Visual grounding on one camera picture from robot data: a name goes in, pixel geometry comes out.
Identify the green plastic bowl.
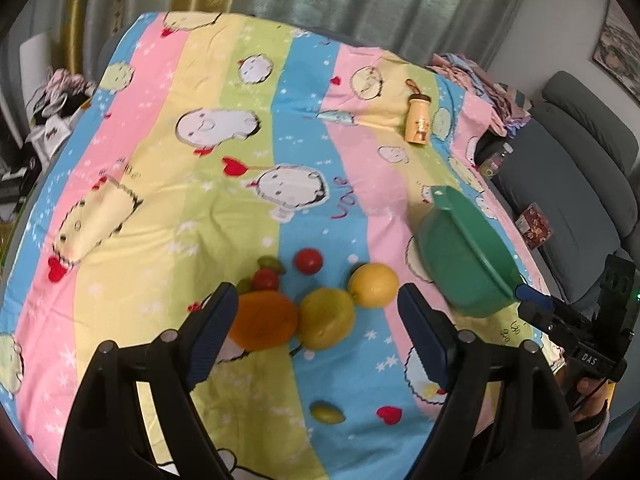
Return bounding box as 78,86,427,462
414,185,523,318

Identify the yellow lemon fruit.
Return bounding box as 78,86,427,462
347,262,399,309

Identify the green olive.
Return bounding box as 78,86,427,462
309,400,346,426

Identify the orange fruit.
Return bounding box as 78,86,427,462
229,290,298,352

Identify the yellow-green pear fruit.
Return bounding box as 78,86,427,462
296,287,356,351

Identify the red cherry tomato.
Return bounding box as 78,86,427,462
250,268,280,292
293,248,323,275

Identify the person's right hand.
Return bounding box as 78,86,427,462
573,377,610,422

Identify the red patterned box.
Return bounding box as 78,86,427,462
515,203,553,250

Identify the clear plastic drink bottle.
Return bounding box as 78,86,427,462
478,142,513,179

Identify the grey sofa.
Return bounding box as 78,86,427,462
474,70,640,441

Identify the folded pastel cloth pile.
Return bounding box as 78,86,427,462
427,53,532,138

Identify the small yellow thermos bottle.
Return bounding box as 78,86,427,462
405,78,432,145

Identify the green olive fruit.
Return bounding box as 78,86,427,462
235,278,253,295
257,256,286,275

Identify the colourful striped cartoon tablecloth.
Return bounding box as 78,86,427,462
1,13,544,479

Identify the black white clothes pile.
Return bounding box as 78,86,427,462
26,68,96,167

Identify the framed wall picture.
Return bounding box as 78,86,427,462
592,0,640,102

